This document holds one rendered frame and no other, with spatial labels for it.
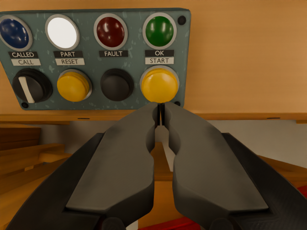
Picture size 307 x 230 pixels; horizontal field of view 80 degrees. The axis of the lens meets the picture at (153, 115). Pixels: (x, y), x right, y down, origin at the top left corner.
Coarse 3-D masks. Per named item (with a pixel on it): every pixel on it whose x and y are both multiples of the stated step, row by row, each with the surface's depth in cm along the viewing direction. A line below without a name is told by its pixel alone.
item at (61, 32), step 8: (48, 24) 13; (56, 24) 13; (64, 24) 13; (48, 32) 13; (56, 32) 13; (64, 32) 13; (72, 32) 13; (56, 40) 13; (64, 40) 13; (72, 40) 13
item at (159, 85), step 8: (152, 72) 14; (160, 72) 14; (168, 72) 14; (144, 80) 14; (152, 80) 14; (160, 80) 14; (168, 80) 14; (176, 80) 14; (144, 88) 14; (152, 88) 14; (160, 88) 14; (168, 88) 14; (176, 88) 14; (144, 96) 15; (152, 96) 15; (160, 96) 15; (168, 96) 15
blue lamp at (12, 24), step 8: (0, 24) 13; (8, 24) 13; (16, 24) 13; (0, 32) 13; (8, 32) 13; (16, 32) 13; (24, 32) 13; (8, 40) 13; (16, 40) 13; (24, 40) 13
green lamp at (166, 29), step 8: (160, 16) 13; (152, 24) 13; (160, 24) 13; (168, 24) 13; (152, 32) 13; (160, 32) 13; (168, 32) 13; (152, 40) 13; (160, 40) 13; (168, 40) 13
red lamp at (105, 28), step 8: (104, 24) 13; (112, 24) 13; (120, 24) 13; (96, 32) 13; (104, 32) 13; (112, 32) 13; (120, 32) 13; (104, 40) 13; (112, 40) 13; (120, 40) 13
